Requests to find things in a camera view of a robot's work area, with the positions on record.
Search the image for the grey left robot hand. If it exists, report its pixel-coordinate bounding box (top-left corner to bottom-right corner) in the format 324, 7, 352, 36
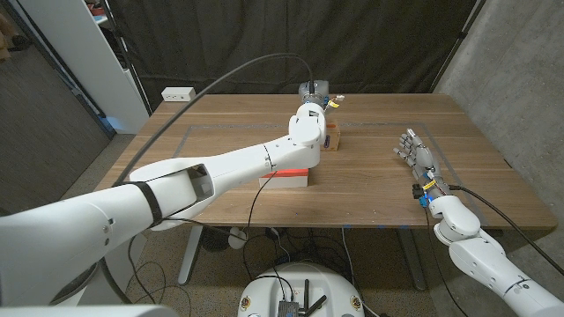
298, 80, 332, 107

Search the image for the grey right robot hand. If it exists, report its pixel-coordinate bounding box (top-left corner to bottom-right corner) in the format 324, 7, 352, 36
393, 128, 450, 199

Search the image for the wooden slotted coin box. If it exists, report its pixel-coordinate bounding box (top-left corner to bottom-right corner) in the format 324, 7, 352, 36
323, 124, 341, 152

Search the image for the red box with white base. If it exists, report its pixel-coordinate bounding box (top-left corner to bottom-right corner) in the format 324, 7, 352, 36
258, 168, 309, 189

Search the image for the white power outlet box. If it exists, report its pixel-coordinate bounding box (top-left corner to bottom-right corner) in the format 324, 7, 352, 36
160, 86, 197, 103

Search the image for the grey tape outline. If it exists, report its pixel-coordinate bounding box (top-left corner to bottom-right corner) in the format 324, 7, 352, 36
174, 122, 488, 225

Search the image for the black backdrop curtain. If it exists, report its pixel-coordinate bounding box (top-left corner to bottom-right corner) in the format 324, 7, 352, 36
108, 0, 479, 111

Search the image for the grey table leg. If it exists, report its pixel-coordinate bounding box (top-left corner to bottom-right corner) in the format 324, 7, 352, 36
396, 227, 427, 291

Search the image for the black backdrop stand pole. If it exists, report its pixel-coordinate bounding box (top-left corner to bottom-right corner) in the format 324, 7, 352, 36
429, 0, 488, 93

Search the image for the white round floor gadget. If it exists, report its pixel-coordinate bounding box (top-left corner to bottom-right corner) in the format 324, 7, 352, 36
227, 226, 247, 250

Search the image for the black floor fan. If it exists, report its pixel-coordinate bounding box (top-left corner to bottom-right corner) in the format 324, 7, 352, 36
201, 225, 231, 253

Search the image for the white robot mobile base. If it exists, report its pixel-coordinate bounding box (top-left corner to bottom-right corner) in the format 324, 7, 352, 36
237, 262, 366, 317

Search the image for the white table leg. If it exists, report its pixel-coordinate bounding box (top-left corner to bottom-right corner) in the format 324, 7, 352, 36
177, 225, 204, 286

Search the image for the white cabinet panel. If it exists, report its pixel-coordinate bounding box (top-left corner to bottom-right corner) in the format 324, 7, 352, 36
17, 0, 151, 136

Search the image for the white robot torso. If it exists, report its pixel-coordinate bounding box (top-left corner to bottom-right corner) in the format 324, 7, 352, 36
0, 303, 177, 317

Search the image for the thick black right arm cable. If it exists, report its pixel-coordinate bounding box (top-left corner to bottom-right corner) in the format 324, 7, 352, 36
449, 184, 564, 276

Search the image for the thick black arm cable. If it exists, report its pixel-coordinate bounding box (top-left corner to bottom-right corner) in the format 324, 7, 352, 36
449, 184, 564, 276
112, 52, 315, 188

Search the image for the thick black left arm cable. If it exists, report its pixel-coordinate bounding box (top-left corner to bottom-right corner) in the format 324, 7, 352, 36
112, 52, 315, 188

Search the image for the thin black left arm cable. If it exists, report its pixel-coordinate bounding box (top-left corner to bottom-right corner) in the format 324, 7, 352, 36
244, 169, 278, 241

